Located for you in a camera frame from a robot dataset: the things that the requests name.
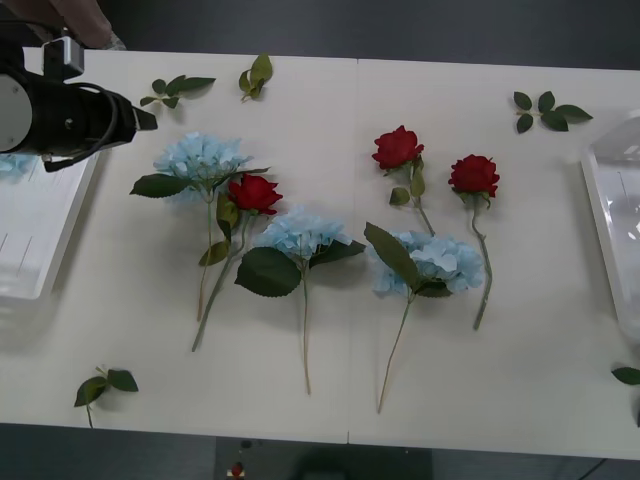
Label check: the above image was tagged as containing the blue hydrangea with thin stem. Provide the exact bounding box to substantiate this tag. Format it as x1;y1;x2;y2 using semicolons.
129;130;272;323

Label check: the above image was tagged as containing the red rose with long stem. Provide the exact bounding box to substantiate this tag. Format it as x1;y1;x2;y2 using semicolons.
191;173;285;353

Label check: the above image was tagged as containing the pale blue flower head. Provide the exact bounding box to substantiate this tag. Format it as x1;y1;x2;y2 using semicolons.
0;153;37;184

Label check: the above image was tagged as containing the person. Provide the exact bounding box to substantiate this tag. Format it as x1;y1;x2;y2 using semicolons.
45;0;129;52

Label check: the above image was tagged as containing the red rose with short stem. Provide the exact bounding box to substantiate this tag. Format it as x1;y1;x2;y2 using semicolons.
370;125;437;237

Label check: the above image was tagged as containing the loose green leaf twig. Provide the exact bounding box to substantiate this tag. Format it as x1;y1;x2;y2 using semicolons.
512;90;595;135
73;365;140;430
237;52;274;104
139;75;218;110

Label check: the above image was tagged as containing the loose green leaf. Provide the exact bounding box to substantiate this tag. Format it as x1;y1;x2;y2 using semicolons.
610;365;640;387

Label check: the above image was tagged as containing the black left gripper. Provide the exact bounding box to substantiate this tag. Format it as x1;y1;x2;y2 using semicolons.
93;90;159;152

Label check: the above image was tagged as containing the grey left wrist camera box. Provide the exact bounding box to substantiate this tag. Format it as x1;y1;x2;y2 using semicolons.
41;35;85;83

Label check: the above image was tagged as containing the blue hydrangea with long leaf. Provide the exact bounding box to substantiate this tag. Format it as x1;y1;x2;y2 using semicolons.
362;221;486;415

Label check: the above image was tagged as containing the black left wrist camera cable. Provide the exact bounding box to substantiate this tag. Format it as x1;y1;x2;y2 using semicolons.
42;83;122;174

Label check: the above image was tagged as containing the shallow white box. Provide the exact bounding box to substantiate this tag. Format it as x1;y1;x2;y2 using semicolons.
0;148;103;351
579;111;640;342

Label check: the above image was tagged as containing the red rose with crooked stem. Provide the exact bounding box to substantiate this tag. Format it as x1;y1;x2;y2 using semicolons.
447;153;501;332

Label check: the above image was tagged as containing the blue hydrangea with broad leaves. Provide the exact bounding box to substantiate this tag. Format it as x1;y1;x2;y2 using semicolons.
234;202;368;397

